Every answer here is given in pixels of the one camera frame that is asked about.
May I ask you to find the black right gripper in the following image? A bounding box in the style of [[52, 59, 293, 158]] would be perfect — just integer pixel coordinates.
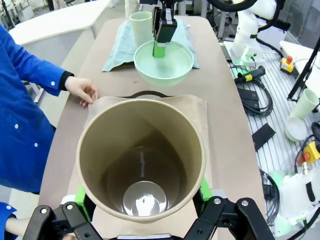
[[151, 0, 181, 59]]

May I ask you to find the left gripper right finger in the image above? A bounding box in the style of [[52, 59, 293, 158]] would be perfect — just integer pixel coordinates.
[[183, 176, 276, 240]]

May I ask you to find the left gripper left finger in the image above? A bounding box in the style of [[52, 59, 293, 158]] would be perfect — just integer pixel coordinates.
[[21, 184, 101, 240]]

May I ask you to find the pale green tall cup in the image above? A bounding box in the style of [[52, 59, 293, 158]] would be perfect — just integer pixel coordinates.
[[289, 88, 320, 120], [129, 11, 154, 48]]

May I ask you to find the mint green bowl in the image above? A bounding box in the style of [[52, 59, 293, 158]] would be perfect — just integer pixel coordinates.
[[133, 39, 195, 88]]

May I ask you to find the teal cloth mat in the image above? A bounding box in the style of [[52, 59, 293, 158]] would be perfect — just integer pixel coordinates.
[[101, 18, 201, 73]]

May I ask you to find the brown cloth mat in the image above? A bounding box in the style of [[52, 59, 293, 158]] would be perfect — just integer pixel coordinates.
[[66, 94, 213, 240]]

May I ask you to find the beige tall cup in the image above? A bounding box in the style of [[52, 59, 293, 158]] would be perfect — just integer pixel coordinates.
[[75, 98, 207, 223]]

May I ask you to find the person's left forearm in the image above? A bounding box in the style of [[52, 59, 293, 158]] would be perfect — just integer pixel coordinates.
[[0, 23, 75, 97]]

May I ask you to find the person's right hand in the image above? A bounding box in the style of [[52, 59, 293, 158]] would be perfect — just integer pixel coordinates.
[[4, 216, 33, 238]]

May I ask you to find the person's left hand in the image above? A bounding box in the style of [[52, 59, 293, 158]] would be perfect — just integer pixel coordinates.
[[65, 75, 100, 108]]

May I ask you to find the aluminium robot mounting platform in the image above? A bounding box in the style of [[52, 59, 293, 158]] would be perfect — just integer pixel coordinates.
[[218, 39, 320, 240]]

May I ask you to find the person in blue shirt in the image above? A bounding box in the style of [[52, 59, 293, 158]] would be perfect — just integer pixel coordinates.
[[0, 82, 57, 195]]

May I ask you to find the flat black pad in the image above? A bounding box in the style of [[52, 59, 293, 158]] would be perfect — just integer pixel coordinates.
[[251, 123, 277, 153]]

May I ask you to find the white rounded table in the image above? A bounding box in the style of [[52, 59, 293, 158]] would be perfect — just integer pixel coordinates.
[[7, 0, 126, 47]]

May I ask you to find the yellow emergency stop box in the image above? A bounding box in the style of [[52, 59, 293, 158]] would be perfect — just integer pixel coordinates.
[[298, 141, 320, 166], [279, 56, 296, 75]]

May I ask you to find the white plastic bowl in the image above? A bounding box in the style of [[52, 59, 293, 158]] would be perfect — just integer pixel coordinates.
[[284, 116, 308, 143]]

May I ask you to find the black cable bundle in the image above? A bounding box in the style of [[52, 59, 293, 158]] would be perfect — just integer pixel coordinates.
[[259, 169, 282, 226]]

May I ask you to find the thick black cable sleeve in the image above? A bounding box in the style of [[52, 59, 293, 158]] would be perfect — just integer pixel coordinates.
[[209, 0, 292, 35]]

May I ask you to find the black yellow enabling handle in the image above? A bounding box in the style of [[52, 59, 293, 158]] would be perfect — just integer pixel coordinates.
[[233, 65, 266, 83]]

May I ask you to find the coiled black cable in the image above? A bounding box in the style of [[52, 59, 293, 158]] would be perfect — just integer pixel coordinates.
[[228, 63, 275, 116]]

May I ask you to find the black camera stand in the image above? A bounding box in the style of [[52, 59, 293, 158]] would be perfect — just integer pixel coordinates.
[[286, 32, 320, 102]]

